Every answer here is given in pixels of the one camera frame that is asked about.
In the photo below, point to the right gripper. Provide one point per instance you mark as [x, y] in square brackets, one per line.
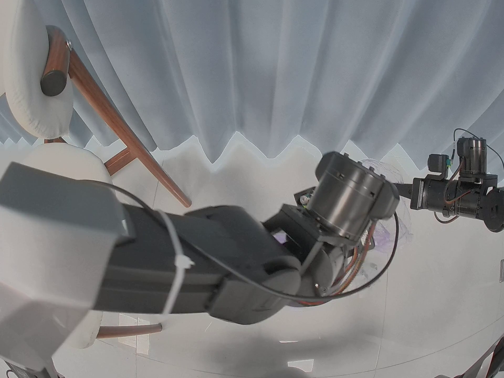
[433, 195]

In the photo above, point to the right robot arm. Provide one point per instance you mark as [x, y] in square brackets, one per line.
[472, 156]

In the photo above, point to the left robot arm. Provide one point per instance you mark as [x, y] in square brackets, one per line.
[197, 250]

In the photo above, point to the pale blue curtain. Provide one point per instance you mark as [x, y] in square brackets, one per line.
[275, 53]

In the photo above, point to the white padded wooden chair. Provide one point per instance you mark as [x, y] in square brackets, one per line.
[39, 73]

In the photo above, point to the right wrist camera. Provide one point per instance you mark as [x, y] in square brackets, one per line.
[438, 163]

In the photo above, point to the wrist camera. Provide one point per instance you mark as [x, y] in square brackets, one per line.
[438, 163]
[304, 201]

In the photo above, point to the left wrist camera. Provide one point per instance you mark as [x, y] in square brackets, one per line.
[304, 201]

